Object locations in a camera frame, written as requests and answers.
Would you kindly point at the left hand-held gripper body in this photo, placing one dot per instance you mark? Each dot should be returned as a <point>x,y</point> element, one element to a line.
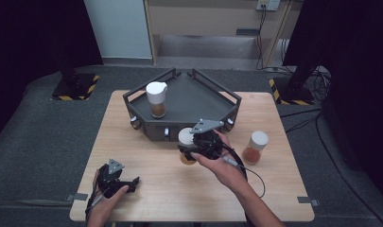
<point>110,183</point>

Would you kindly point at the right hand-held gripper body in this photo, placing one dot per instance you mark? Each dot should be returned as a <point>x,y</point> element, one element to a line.
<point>208,143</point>

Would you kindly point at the spice jar with yellow powder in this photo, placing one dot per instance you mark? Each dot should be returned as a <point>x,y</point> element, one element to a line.
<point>186,137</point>

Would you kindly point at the dark hexagonal tray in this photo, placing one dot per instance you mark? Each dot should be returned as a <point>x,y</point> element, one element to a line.
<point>192,97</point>

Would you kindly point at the spice jar with red powder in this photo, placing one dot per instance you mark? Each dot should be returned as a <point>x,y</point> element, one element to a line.
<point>257,143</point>

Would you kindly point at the spice jar with brown powder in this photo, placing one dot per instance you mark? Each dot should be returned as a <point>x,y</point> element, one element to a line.
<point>156,94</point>

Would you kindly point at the person's left hand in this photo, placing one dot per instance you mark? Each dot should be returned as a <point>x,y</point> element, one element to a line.
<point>102,208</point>

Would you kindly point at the person's right hand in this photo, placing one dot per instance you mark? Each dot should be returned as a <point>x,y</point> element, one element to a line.
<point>225,171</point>

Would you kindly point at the grey tape piece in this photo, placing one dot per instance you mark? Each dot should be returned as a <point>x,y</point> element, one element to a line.
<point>307,200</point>
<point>77,197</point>

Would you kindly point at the black stand with striped base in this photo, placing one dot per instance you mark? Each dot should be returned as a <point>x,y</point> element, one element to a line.
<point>294,91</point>
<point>75,86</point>

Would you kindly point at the white panel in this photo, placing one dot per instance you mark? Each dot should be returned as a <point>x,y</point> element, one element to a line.
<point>119,28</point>

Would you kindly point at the white power outlet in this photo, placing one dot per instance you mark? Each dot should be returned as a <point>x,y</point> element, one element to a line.
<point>268,4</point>

